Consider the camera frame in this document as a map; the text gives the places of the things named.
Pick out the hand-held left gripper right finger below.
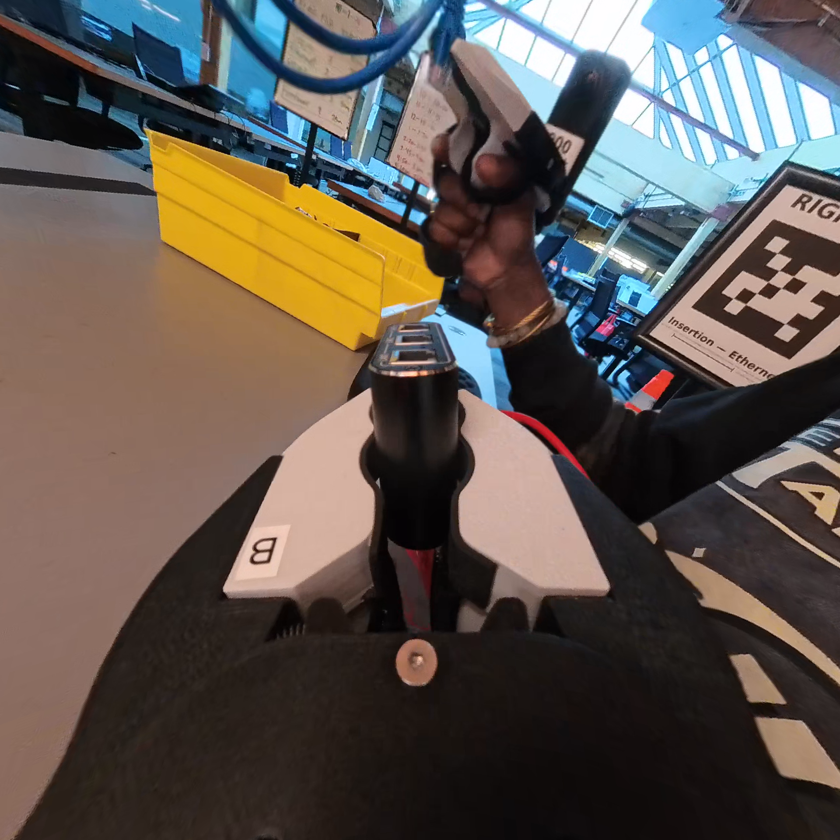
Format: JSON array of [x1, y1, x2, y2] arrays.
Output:
[[449, 390, 613, 614]]

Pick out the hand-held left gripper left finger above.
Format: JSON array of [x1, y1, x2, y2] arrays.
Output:
[[223, 392, 395, 614]]

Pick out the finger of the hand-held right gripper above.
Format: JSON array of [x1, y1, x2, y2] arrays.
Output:
[[430, 38, 549, 142]]

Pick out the black ethernet switch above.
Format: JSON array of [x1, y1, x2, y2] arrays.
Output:
[[367, 322, 460, 551]]

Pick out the red ethernet cable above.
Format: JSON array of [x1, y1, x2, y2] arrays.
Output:
[[387, 410, 592, 630]]

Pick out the blue ethernet cable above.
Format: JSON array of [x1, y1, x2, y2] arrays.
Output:
[[210, 0, 467, 93]]

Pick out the yellow plastic bin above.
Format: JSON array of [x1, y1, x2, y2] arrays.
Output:
[[144, 128, 446, 352]]

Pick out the person's right forearm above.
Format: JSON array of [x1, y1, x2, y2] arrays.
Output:
[[502, 325, 647, 526]]

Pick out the person's right hand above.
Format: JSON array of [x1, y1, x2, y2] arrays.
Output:
[[423, 131, 557, 322]]

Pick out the handwritten sign board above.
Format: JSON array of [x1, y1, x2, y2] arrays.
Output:
[[272, 0, 380, 140], [386, 52, 460, 191]]

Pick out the orange traffic cone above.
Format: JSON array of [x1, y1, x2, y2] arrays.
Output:
[[623, 369, 677, 416]]

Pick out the black office chair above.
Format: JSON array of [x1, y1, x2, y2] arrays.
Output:
[[574, 266, 634, 370]]

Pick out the black framed tag sign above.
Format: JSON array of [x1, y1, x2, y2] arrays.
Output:
[[633, 161, 840, 391]]

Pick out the black computer monitor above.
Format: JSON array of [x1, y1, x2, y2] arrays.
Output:
[[131, 23, 204, 93]]

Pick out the gold wrist bracelets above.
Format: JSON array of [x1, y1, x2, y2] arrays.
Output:
[[482, 298, 568, 349]]

